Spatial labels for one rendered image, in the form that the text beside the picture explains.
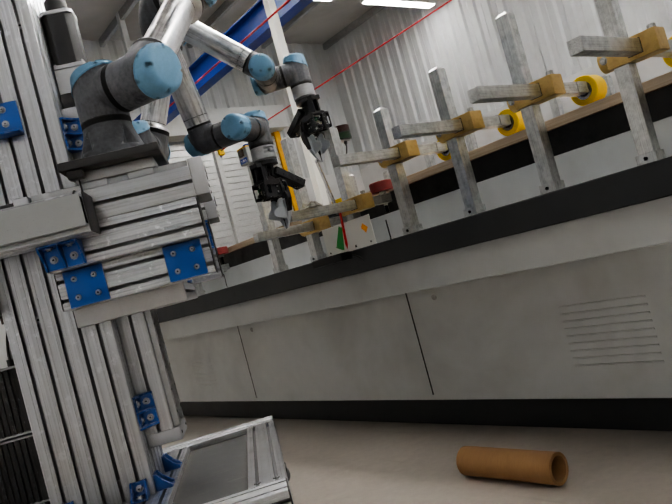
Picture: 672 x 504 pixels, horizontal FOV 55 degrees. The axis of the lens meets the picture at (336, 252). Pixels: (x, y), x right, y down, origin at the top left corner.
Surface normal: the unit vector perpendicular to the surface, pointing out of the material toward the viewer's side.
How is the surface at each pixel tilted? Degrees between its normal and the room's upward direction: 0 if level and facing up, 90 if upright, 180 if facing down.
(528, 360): 90
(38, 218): 90
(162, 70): 95
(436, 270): 90
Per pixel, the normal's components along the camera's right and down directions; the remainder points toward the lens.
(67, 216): 0.14, -0.06
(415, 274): -0.75, 0.18
